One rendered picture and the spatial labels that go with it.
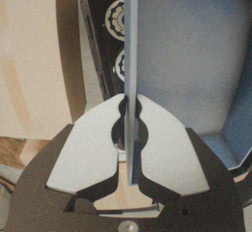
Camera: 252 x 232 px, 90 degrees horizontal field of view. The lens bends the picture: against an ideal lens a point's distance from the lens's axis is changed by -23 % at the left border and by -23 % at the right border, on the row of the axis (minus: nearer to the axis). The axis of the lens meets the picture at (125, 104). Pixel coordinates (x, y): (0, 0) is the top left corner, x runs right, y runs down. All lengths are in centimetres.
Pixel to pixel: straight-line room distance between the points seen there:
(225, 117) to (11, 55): 44
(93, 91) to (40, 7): 37
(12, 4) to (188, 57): 35
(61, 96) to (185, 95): 29
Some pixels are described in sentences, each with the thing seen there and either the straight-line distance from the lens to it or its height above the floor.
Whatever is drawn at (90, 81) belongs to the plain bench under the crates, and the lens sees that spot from 58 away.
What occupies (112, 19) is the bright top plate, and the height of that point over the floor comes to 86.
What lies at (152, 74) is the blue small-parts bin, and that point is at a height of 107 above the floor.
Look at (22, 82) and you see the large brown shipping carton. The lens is 42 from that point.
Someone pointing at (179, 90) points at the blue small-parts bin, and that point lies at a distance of 18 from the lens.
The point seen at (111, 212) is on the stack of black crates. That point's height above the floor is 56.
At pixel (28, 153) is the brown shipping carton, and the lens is 73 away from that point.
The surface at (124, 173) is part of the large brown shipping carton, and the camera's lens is 59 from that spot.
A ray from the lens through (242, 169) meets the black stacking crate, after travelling 94.
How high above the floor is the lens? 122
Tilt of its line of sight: 57 degrees down
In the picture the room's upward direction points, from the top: 175 degrees clockwise
